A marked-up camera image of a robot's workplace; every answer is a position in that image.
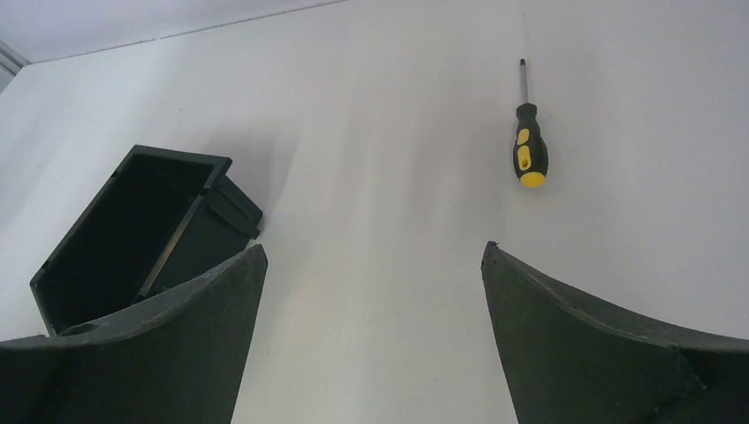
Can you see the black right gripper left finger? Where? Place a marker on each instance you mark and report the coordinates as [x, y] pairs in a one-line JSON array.
[[178, 357]]

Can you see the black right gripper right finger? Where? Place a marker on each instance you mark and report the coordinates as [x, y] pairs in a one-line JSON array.
[[571, 357]]

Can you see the black yellow screwdriver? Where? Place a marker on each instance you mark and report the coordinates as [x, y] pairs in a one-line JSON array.
[[530, 152]]

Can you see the black plastic bin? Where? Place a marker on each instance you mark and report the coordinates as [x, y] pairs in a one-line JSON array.
[[162, 218]]

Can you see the aluminium frame rail left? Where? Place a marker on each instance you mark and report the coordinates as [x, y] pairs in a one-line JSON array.
[[11, 64]]

